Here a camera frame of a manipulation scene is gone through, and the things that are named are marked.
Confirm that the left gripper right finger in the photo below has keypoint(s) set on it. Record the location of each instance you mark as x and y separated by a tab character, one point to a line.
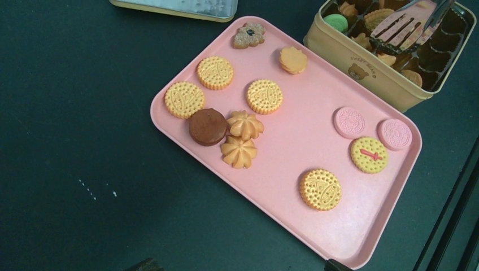
334	265

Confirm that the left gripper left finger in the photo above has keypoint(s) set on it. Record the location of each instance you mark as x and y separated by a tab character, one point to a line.
148	264

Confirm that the pink plastic tray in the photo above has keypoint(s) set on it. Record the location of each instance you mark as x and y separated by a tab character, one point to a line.
298	137

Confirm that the gold cookie tin box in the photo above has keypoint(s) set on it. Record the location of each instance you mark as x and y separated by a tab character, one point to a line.
415	76

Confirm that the green round cookie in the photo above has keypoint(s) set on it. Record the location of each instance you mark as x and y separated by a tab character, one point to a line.
337	21

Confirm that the metal tongs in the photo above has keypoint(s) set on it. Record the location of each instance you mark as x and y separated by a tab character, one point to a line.
410	26

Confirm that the yellow dotted cookie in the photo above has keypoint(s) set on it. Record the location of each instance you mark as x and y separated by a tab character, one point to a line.
320	189

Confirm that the yellow cookie red mark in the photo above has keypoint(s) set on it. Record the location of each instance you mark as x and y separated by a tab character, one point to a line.
369	155

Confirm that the orange swirl cookie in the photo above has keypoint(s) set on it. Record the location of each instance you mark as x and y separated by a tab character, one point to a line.
237	152
244	125

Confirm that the pale pink cookie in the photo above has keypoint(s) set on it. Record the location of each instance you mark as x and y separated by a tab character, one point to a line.
349	122
394	134

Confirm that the dark chocolate cookie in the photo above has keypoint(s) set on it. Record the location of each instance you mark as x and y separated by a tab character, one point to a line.
207	127

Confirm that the beige round cookie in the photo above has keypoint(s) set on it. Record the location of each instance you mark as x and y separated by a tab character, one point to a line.
292	60

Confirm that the swirl cookie in tin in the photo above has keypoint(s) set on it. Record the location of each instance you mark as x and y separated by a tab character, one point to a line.
362	40

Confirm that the brown flower cookie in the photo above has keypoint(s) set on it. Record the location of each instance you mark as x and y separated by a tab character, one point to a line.
249	35

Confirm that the yellow sandwich cookie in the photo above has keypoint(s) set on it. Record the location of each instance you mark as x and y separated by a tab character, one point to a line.
374	18

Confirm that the clear plastic lid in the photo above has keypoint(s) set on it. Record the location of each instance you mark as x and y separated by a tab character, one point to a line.
221	11

